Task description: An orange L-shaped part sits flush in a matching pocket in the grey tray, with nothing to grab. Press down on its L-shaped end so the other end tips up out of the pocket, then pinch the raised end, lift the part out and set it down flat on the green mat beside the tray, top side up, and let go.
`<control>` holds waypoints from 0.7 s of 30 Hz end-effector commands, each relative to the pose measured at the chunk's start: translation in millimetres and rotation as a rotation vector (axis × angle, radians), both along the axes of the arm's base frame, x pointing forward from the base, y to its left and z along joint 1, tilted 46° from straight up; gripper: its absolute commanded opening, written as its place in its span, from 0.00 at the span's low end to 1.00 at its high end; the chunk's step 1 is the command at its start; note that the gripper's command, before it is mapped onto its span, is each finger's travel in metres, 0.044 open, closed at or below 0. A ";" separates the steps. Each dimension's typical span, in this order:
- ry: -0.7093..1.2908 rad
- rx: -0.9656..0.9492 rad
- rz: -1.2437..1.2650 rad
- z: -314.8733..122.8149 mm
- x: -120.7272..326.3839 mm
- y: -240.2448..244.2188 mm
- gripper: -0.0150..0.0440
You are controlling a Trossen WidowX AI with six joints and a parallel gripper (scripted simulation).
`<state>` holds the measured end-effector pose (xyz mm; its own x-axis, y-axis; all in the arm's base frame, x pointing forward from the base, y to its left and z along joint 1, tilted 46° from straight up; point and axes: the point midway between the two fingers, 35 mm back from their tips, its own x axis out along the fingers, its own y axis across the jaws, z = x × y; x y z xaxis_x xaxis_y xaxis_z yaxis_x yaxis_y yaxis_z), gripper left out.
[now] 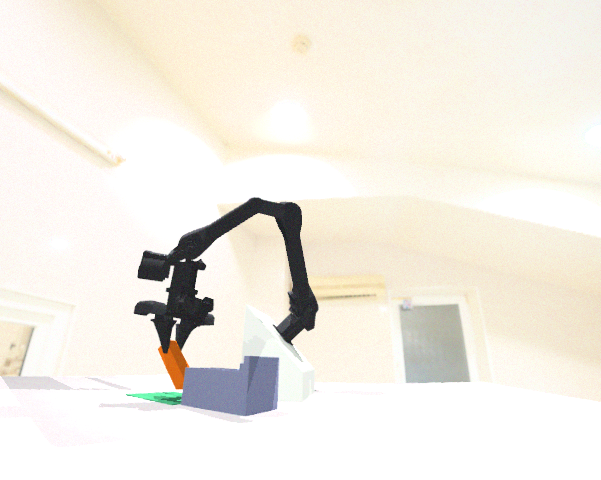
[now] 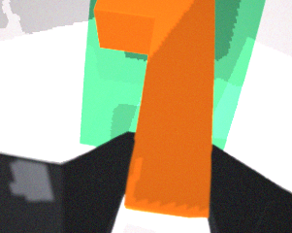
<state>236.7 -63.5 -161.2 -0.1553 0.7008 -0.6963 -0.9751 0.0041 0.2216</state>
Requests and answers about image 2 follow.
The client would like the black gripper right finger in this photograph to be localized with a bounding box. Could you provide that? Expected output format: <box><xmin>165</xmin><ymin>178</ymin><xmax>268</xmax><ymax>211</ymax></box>
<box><xmin>207</xmin><ymin>145</ymin><xmax>292</xmax><ymax>233</ymax></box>

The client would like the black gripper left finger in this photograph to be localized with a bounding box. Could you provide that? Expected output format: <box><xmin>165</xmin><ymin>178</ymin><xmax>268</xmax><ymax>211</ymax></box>
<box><xmin>0</xmin><ymin>131</ymin><xmax>135</xmax><ymax>233</ymax></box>

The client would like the orange l-shaped part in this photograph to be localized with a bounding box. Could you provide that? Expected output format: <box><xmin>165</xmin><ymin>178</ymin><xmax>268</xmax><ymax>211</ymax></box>
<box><xmin>94</xmin><ymin>0</ymin><xmax>215</xmax><ymax>218</ymax></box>

